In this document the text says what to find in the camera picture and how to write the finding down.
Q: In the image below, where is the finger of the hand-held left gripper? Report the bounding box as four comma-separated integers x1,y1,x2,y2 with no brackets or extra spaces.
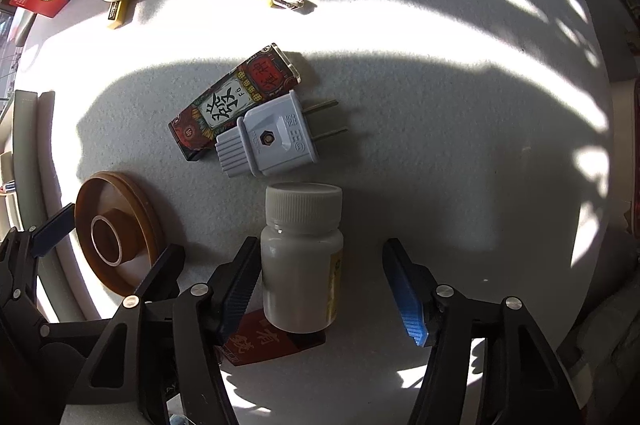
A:
132,244,187,302
0,204,76,266

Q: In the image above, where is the brown tape roll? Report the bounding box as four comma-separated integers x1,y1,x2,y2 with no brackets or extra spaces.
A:
75,172,166,297

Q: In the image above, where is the grey power plug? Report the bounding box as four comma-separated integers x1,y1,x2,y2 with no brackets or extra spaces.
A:
215,90,349,178

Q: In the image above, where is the small white bottle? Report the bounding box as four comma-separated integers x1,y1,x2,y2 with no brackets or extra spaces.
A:
260,183,345,334

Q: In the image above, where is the patterned lighter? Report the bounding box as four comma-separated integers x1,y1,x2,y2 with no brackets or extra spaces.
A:
169,42,301,162

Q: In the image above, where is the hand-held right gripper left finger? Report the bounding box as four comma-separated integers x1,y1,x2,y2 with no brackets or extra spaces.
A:
65,236,261,425

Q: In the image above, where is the red Chinese character packet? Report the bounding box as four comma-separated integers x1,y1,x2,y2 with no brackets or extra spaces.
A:
220,310,327,367

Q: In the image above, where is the grey framed white tray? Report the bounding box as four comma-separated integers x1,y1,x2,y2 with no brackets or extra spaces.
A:
0,89,56,321

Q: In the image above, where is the small yellow blade case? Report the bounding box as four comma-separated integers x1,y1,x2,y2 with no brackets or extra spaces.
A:
106,0,128,29

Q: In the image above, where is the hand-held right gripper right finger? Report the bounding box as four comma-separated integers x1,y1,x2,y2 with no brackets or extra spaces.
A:
382,239,576,425

